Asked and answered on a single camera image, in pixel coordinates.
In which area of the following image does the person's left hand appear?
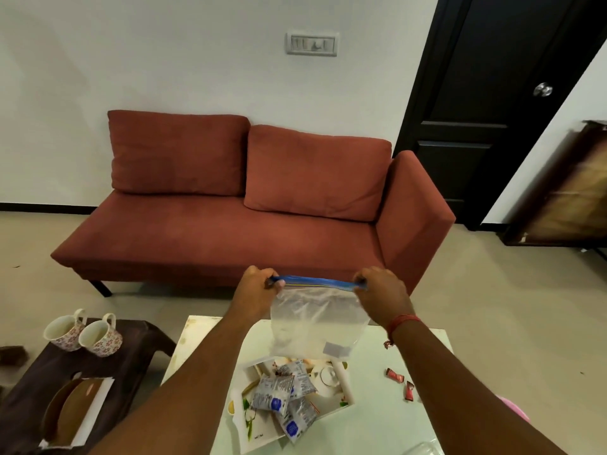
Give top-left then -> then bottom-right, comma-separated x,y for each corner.
228,265 -> 284,329

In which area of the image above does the person's right hand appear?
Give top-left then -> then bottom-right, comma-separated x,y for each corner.
356,266 -> 416,330

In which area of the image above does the clear zip bag blue seal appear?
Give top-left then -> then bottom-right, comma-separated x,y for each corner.
268,275 -> 371,361

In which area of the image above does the person's right forearm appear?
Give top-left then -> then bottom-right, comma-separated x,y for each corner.
388,319 -> 567,455

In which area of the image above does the person's left forearm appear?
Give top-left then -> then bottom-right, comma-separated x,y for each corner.
88,313 -> 268,455

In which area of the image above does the red fabric sofa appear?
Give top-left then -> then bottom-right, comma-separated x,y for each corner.
51,110 -> 457,298

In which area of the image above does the silver sachet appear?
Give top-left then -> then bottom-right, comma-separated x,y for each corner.
251,374 -> 295,416
276,360 -> 317,401
279,397 -> 320,444

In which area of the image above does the white printed tray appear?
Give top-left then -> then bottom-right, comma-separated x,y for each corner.
228,355 -> 356,454

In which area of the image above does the dark brown plastic stool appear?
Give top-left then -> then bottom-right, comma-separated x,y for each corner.
0,318 -> 177,455

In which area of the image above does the wide red sofa cushion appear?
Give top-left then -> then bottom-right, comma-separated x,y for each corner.
107,110 -> 251,197

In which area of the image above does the floral white cup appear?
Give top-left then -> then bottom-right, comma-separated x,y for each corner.
78,313 -> 123,358
44,309 -> 87,352

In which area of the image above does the pink plastic object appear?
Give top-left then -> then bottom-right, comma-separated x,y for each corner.
495,395 -> 530,423

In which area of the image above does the dark framed wooden board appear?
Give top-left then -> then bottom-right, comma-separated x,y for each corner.
500,119 -> 607,248

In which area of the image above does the black door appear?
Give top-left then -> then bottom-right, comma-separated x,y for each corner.
394,0 -> 607,231

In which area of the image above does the brown and white tissue box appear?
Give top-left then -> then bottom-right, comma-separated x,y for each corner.
39,376 -> 114,450

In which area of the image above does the red thread bracelet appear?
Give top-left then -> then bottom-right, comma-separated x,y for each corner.
383,314 -> 425,349

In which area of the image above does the white wall switch panel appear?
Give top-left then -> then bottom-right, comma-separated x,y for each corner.
286,31 -> 339,57

